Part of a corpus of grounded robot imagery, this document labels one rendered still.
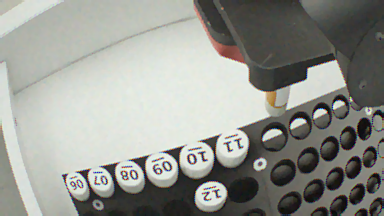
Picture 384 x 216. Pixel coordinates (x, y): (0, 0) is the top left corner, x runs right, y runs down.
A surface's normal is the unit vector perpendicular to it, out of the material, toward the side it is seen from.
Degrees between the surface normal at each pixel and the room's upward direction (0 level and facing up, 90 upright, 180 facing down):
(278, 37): 6
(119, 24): 90
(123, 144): 0
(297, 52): 6
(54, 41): 90
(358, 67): 84
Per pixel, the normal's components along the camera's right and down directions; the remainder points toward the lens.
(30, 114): 0.01, -0.36
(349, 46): 0.33, 0.84
